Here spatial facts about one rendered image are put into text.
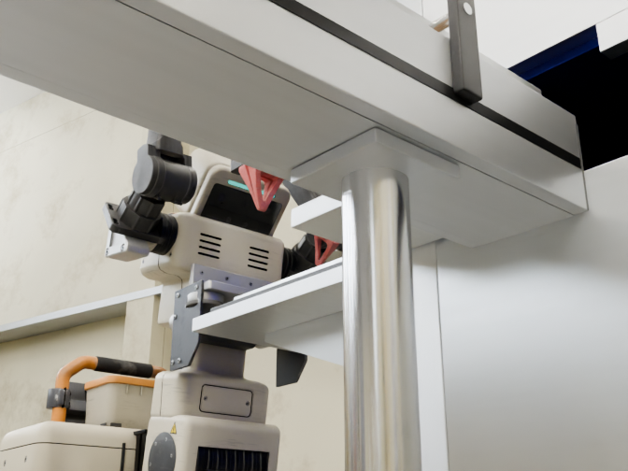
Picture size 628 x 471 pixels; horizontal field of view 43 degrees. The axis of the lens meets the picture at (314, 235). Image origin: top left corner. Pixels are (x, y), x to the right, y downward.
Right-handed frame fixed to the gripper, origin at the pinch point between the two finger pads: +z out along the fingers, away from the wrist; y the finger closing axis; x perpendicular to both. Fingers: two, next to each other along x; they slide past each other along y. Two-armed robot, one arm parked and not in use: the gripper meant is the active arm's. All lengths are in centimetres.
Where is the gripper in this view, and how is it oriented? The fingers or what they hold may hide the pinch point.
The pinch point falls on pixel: (262, 206)
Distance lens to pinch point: 126.4
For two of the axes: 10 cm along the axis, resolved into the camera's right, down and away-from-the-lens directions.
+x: 7.6, 2.4, 6.1
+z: -0.1, 9.3, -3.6
